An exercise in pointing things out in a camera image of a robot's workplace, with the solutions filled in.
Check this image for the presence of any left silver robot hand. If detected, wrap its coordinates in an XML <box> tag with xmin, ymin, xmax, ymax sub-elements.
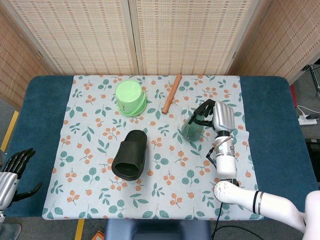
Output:
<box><xmin>0</xmin><ymin>147</ymin><xmax>44</xmax><ymax>210</ymax></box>

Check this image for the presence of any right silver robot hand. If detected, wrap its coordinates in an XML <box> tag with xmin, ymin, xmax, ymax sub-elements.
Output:
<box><xmin>193</xmin><ymin>99</ymin><xmax>236</xmax><ymax>133</ymax></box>

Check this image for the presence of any green transparent spray bottle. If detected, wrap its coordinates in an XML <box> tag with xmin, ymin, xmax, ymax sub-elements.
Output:
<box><xmin>180</xmin><ymin>99</ymin><xmax>214</xmax><ymax>143</ymax></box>

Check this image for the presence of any brown wooden stick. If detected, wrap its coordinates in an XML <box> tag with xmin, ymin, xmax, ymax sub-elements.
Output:
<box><xmin>161</xmin><ymin>74</ymin><xmax>183</xmax><ymax>115</ymax></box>

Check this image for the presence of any white power strip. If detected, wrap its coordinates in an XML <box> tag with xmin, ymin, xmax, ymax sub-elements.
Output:
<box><xmin>298</xmin><ymin>113</ymin><xmax>318</xmax><ymax>126</ymax></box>

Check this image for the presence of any floral fruit print tablecloth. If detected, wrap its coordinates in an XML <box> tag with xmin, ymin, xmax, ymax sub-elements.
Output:
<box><xmin>41</xmin><ymin>74</ymin><xmax>265</xmax><ymax>221</ymax></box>

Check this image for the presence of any light green plastic bucket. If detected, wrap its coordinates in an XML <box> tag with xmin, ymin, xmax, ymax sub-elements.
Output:
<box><xmin>114</xmin><ymin>80</ymin><xmax>148</xmax><ymax>118</ymax></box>

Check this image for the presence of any black equipment case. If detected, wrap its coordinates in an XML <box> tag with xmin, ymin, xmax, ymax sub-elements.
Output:
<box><xmin>305</xmin><ymin>138</ymin><xmax>320</xmax><ymax>183</ymax></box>

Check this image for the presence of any dark green rubber slipper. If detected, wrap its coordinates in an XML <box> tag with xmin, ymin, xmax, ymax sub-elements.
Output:
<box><xmin>111</xmin><ymin>129</ymin><xmax>148</xmax><ymax>181</ymax></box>

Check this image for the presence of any blue padded chair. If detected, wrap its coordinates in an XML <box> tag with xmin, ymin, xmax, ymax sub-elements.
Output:
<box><xmin>104</xmin><ymin>219</ymin><xmax>212</xmax><ymax>240</ymax></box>

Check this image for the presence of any bamboo folding screen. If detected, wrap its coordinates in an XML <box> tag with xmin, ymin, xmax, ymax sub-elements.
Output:
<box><xmin>0</xmin><ymin>0</ymin><xmax>320</xmax><ymax>111</ymax></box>

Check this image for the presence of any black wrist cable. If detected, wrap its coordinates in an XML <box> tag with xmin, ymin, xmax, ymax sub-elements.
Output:
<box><xmin>205</xmin><ymin>146</ymin><xmax>219</xmax><ymax>169</ymax></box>

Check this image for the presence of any metal stand frame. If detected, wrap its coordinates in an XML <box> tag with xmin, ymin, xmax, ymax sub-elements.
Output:
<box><xmin>301</xmin><ymin>64</ymin><xmax>320</xmax><ymax>98</ymax></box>

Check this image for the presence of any long black floor cable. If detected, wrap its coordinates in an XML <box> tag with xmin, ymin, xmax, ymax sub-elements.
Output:
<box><xmin>212</xmin><ymin>201</ymin><xmax>253</xmax><ymax>240</ymax></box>

